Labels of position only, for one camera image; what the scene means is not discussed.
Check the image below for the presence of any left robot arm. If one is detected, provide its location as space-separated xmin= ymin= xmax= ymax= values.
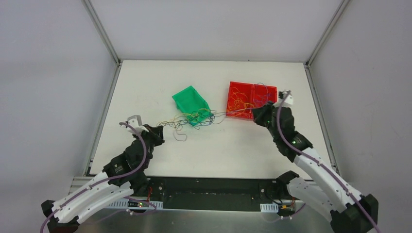
xmin=40 ymin=122 xmax=165 ymax=233

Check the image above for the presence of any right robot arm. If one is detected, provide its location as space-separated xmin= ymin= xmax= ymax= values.
xmin=251 ymin=102 xmax=380 ymax=233

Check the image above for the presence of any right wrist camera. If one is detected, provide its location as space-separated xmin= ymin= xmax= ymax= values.
xmin=277 ymin=90 xmax=294 ymax=107

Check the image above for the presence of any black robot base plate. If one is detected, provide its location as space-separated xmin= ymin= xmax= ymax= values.
xmin=132 ymin=176 xmax=298 ymax=212

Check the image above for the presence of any red double plastic bin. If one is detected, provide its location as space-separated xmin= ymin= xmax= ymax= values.
xmin=226 ymin=81 xmax=277 ymax=120

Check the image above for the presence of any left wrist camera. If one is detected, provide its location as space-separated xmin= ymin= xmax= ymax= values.
xmin=119 ymin=115 xmax=148 ymax=135

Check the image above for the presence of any green plastic bin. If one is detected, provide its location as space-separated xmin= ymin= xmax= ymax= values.
xmin=172 ymin=85 xmax=212 ymax=127

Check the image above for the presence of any wire bundle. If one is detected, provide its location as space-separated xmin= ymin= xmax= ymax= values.
xmin=156 ymin=107 xmax=255 ymax=142

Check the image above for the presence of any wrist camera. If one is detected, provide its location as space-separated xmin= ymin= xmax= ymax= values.
xmin=119 ymin=115 xmax=148 ymax=135
xmin=277 ymin=90 xmax=294 ymax=107

